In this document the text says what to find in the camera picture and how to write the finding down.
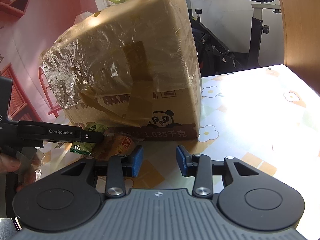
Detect orange snack bar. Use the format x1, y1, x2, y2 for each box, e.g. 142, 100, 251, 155
91, 134, 136, 161

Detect small green snack packet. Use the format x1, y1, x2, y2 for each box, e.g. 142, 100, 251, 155
69, 122, 105, 155

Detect wooden headboard panel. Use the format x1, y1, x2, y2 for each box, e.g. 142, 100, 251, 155
280, 0, 319, 92

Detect black exercise bike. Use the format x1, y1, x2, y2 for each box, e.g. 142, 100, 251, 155
186, 0, 281, 77

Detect person left hand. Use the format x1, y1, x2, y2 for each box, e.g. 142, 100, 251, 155
1, 150, 42, 192

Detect printed room backdrop cloth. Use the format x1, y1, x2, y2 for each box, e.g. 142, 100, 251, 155
0, 0, 151, 126

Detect cardboard box with plastic liner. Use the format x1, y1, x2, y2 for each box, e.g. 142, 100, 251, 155
41, 0, 201, 141

